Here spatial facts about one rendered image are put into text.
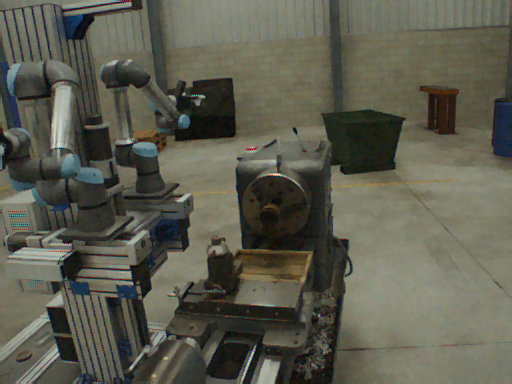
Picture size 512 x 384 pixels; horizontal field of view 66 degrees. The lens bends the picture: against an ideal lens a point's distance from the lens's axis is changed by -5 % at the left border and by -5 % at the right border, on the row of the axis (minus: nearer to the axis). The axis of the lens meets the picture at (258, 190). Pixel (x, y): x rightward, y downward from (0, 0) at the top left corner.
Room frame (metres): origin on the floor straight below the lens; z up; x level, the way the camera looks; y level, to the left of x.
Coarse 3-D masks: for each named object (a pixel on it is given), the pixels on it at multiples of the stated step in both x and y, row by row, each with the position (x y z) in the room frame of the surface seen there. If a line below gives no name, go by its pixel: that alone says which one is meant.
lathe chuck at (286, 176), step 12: (264, 180) 1.84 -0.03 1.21; (276, 180) 1.83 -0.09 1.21; (288, 180) 1.82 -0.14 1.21; (300, 180) 1.87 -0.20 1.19; (276, 192) 1.83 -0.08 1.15; (288, 192) 1.82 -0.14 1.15; (300, 192) 1.80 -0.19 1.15; (252, 204) 1.86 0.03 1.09; (252, 216) 1.86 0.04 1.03; (288, 216) 1.82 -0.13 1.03; (300, 216) 1.80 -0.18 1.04; (276, 228) 1.83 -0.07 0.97; (288, 228) 1.82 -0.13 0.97; (300, 228) 1.80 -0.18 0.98
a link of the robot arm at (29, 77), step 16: (16, 64) 1.49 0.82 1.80; (32, 64) 1.49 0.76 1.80; (16, 80) 1.46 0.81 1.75; (32, 80) 1.47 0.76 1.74; (16, 96) 1.49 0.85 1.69; (32, 96) 1.47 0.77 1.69; (48, 96) 1.51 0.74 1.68; (32, 112) 1.48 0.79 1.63; (48, 112) 1.52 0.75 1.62; (32, 128) 1.48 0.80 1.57; (48, 128) 1.50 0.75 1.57; (32, 144) 1.49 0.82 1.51; (48, 144) 1.49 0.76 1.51; (32, 192) 1.46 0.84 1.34; (48, 192) 1.46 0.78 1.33; (64, 192) 1.47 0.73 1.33
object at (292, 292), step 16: (192, 288) 1.33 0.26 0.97; (240, 288) 1.30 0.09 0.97; (256, 288) 1.30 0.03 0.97; (272, 288) 1.29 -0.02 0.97; (288, 288) 1.28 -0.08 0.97; (192, 304) 1.25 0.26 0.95; (208, 304) 1.23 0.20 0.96; (224, 304) 1.22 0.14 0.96; (240, 304) 1.20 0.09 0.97; (256, 304) 1.19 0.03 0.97; (272, 304) 1.18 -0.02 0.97; (288, 304) 1.18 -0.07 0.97
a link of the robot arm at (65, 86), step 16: (48, 64) 1.49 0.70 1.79; (64, 64) 1.52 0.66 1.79; (48, 80) 1.47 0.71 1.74; (64, 80) 1.46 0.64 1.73; (64, 96) 1.42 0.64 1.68; (64, 112) 1.38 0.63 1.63; (64, 128) 1.34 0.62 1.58; (64, 144) 1.30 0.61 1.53; (48, 160) 1.25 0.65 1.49; (64, 160) 1.25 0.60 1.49; (48, 176) 1.24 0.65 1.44; (64, 176) 1.25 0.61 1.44
